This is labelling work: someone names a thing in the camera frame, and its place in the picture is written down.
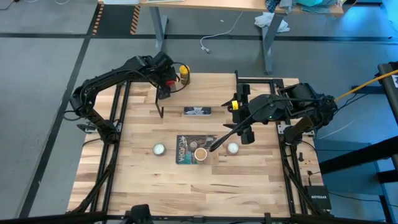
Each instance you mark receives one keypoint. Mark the thick black steel beam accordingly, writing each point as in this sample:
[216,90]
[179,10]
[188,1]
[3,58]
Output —
[357,154]

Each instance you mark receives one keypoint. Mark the small dark mountain notebook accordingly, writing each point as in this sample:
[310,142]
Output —
[197,111]

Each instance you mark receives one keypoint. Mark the wooden desk grey legs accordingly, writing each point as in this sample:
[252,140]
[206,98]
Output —
[217,3]

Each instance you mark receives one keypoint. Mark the Acadia national park book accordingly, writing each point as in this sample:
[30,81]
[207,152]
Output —
[183,152]

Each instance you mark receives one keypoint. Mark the left white ball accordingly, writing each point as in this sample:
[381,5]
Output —
[159,149]

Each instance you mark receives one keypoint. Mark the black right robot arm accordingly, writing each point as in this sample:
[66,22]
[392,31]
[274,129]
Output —
[298,99]

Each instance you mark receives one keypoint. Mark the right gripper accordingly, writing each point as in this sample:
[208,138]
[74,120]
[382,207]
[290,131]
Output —
[245,112]

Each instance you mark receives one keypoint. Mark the wooden desk shelf black legs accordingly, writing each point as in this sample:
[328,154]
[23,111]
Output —
[202,90]

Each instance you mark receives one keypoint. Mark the small black plug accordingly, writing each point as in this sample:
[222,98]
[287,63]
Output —
[300,156]

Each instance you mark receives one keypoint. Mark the black aluminium table frame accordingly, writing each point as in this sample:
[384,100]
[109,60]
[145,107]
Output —
[288,186]

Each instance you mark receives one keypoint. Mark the white box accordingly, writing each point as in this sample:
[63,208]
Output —
[121,1]

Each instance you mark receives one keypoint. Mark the black Netgear network switch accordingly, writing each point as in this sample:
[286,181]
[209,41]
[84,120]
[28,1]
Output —
[317,197]

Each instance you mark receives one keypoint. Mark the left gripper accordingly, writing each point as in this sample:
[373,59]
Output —
[163,73]

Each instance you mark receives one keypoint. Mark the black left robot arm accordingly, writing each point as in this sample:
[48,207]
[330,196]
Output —
[102,79]

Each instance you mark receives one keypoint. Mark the red-lid smoked paprika tin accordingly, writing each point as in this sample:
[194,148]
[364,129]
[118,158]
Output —
[170,83]

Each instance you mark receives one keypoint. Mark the yellow-lid dark spice jar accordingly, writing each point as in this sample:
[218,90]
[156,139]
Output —
[185,74]

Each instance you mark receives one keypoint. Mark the right arm silver base plate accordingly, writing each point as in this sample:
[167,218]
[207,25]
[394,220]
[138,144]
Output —
[280,128]

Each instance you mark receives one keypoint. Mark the left arm silver base plate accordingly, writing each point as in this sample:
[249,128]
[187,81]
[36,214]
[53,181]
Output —
[84,127]

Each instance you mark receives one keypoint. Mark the white crumpled cloth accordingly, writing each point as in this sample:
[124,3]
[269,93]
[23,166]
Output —
[264,20]

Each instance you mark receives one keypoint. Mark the pile of mixed clothes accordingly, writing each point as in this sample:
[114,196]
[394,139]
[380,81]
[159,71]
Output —
[311,4]

